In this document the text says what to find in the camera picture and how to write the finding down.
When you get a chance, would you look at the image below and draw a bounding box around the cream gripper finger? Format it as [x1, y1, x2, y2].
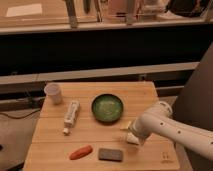
[120, 121, 131, 131]

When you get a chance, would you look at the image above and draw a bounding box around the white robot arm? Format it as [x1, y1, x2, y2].
[120, 101, 213, 161]

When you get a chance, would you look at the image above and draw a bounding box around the dark robot base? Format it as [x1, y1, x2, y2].
[172, 42, 213, 132]

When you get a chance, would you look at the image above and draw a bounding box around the white sponge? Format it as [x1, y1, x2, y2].
[126, 133, 139, 145]

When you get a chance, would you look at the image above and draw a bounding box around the grey eraser block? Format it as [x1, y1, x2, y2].
[98, 148, 123, 162]

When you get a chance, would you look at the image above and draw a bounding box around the green round bowl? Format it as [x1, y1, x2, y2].
[91, 94, 124, 123]

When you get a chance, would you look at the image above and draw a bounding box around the orange toy carrot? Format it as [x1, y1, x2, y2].
[69, 145, 93, 160]

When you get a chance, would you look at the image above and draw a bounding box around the white squeeze tube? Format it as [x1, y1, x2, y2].
[63, 100, 80, 136]

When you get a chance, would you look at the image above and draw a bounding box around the black cable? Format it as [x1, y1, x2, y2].
[0, 108, 41, 121]

